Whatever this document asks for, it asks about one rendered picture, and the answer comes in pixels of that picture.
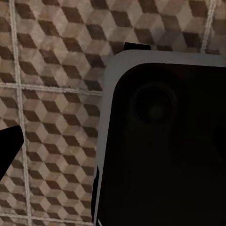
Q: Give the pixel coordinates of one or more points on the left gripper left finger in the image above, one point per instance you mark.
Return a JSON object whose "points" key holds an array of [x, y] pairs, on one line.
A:
{"points": [[11, 141]]}

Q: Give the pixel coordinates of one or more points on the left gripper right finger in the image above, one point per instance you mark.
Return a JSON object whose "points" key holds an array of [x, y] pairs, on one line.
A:
{"points": [[219, 140]]}

